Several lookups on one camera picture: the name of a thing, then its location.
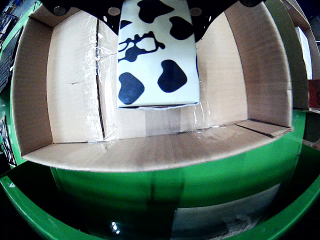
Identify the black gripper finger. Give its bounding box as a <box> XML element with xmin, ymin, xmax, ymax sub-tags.
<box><xmin>43</xmin><ymin>0</ymin><xmax>125</xmax><ymax>36</ymax></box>
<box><xmin>187</xmin><ymin>0</ymin><xmax>266</xmax><ymax>43</ymax></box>

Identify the cow print white carton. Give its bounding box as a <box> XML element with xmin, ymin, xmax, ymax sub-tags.
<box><xmin>116</xmin><ymin>0</ymin><xmax>201</xmax><ymax>110</ymax></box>

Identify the large open cardboard tray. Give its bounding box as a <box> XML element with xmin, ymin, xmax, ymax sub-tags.
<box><xmin>11</xmin><ymin>0</ymin><xmax>294</xmax><ymax>173</ymax></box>

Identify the black laptop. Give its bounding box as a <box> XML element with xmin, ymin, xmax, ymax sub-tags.
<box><xmin>0</xmin><ymin>13</ymin><xmax>22</xmax><ymax>93</ymax></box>

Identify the black framed picture card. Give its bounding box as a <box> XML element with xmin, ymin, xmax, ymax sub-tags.
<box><xmin>0</xmin><ymin>116</ymin><xmax>18</xmax><ymax>167</ymax></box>

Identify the green metal shelf unit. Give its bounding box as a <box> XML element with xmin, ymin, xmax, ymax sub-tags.
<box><xmin>0</xmin><ymin>139</ymin><xmax>320</xmax><ymax>240</ymax></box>

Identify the grey flat sheet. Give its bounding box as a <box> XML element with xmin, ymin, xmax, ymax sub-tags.
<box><xmin>172</xmin><ymin>183</ymin><xmax>281</xmax><ymax>240</ymax></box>

